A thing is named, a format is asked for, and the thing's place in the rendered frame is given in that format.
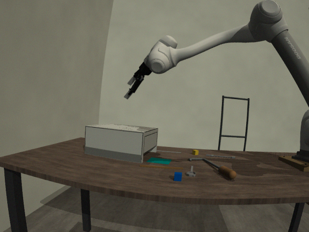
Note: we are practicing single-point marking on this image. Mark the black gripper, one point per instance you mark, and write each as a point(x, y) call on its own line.
point(138, 77)

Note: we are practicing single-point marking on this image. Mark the blue cube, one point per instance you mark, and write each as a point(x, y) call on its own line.
point(177, 176)

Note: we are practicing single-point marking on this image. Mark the grey metal spoon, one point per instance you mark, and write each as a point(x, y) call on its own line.
point(191, 173)

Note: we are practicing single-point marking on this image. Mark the steel hook with wooden handle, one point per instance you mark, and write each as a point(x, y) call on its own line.
point(222, 169)

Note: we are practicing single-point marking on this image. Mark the teal square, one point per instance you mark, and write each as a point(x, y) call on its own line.
point(158, 160)

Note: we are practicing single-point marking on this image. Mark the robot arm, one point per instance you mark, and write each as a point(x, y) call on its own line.
point(266, 23)

